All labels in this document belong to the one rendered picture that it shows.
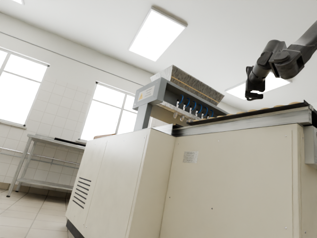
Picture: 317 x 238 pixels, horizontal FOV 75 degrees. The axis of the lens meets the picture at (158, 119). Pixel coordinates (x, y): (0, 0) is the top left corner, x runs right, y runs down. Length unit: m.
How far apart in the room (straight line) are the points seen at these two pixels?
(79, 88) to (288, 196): 4.13
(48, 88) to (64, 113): 0.56
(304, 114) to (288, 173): 0.22
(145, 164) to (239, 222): 0.54
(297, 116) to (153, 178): 0.76
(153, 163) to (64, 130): 3.23
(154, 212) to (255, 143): 0.66
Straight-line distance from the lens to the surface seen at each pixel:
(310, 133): 0.92
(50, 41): 4.91
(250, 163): 0.94
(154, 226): 1.27
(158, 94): 1.28
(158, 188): 1.24
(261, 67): 0.79
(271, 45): 0.85
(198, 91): 1.60
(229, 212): 0.97
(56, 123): 4.32
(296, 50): 0.79
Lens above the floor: 0.53
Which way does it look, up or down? 17 degrees up
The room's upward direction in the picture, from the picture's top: 11 degrees clockwise
